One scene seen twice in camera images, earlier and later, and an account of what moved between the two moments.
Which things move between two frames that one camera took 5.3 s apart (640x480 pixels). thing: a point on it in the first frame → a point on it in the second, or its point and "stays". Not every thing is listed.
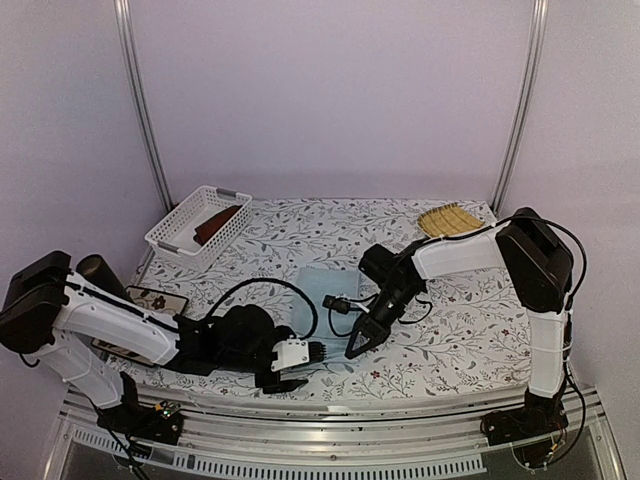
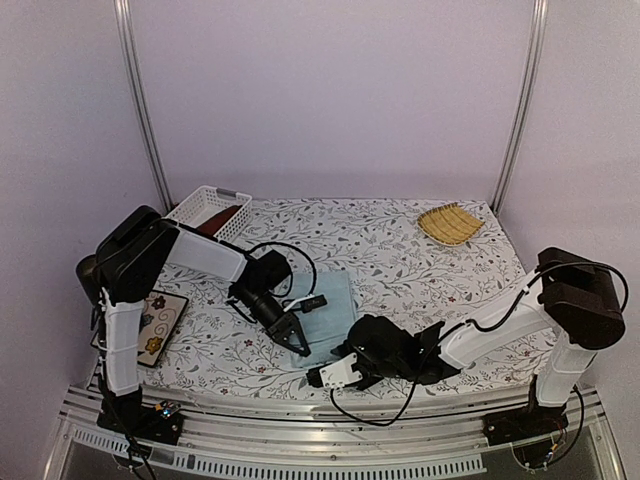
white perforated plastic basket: x=203 y=227 stays
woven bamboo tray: x=447 y=218 stays
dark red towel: x=207 y=229 stays
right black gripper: x=374 y=329 → x=363 y=387
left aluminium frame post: x=140 y=105 stays
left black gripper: x=275 y=385 → x=283 y=327
